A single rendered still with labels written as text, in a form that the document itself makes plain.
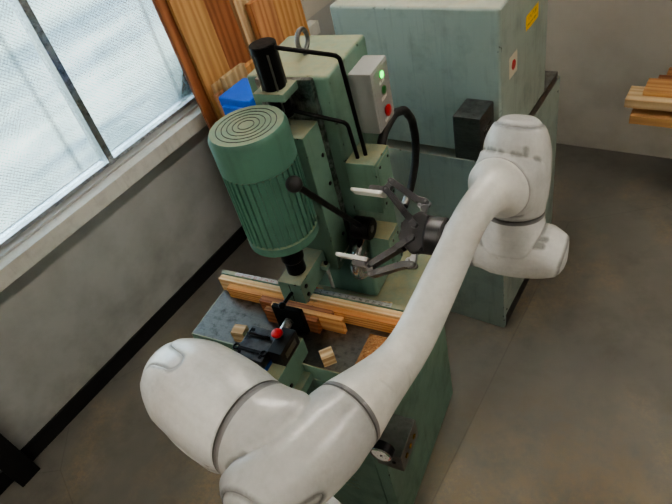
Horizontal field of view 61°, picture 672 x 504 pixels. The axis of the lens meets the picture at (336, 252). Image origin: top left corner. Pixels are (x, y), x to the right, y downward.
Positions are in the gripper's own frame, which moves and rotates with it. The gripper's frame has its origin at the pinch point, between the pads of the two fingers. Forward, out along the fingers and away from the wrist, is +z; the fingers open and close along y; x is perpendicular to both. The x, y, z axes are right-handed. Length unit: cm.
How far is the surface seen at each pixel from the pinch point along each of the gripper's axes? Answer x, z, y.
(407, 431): -55, -5, -46
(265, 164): 8.7, 17.7, 7.9
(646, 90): -164, -49, 108
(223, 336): -31, 45, -32
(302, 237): -11.1, 16.5, -3.0
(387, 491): -81, 4, -70
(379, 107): -16.6, 7.2, 32.1
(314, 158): -9.4, 17.3, 15.7
